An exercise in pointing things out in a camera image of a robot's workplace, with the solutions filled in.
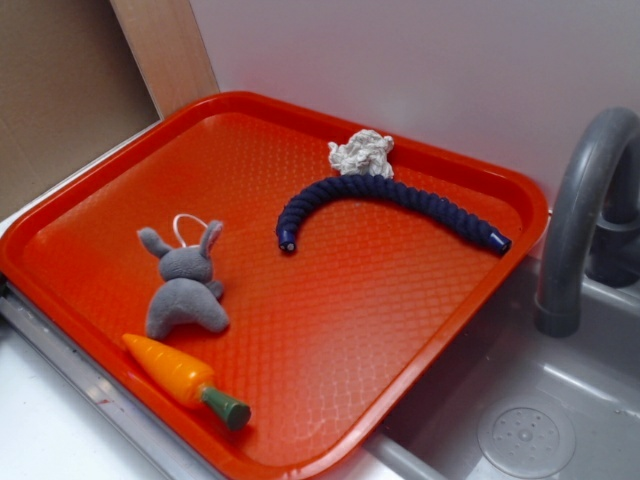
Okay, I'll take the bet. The grey plastic faucet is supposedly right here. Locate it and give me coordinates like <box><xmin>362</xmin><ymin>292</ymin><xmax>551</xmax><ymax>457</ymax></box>
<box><xmin>535</xmin><ymin>107</ymin><xmax>639</xmax><ymax>337</ymax></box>

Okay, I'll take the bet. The orange toy carrot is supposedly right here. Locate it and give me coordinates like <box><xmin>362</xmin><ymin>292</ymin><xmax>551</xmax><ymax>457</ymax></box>
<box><xmin>122</xmin><ymin>333</ymin><xmax>252</xmax><ymax>431</ymax></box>

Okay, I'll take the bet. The orange plastic tray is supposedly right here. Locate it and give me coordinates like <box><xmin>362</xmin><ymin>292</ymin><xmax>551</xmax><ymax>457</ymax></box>
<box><xmin>1</xmin><ymin>93</ymin><xmax>548</xmax><ymax>479</ymax></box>

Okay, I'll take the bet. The crumpled white paper ball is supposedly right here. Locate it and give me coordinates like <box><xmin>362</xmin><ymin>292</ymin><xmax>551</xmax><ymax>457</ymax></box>
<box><xmin>328</xmin><ymin>129</ymin><xmax>395</xmax><ymax>179</ymax></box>

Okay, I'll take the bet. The grey plastic sink basin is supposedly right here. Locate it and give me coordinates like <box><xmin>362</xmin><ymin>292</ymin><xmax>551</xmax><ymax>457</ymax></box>
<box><xmin>366</xmin><ymin>260</ymin><xmax>639</xmax><ymax>479</ymax></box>

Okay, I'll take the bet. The grey plush bunny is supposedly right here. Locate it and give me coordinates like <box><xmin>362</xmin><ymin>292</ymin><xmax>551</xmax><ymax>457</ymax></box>
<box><xmin>137</xmin><ymin>220</ymin><xmax>230</xmax><ymax>340</ymax></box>

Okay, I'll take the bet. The dark blue twisted rope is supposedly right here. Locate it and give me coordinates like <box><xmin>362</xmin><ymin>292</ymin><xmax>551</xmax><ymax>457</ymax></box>
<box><xmin>275</xmin><ymin>174</ymin><xmax>513</xmax><ymax>257</ymax></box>

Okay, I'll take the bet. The light wooden board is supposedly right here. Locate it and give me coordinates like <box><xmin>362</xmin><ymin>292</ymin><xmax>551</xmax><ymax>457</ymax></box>
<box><xmin>111</xmin><ymin>0</ymin><xmax>219</xmax><ymax>118</ymax></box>

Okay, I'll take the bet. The brown cardboard panel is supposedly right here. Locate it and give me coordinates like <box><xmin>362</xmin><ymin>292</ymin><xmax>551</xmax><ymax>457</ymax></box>
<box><xmin>1</xmin><ymin>1</ymin><xmax>158</xmax><ymax>218</ymax></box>

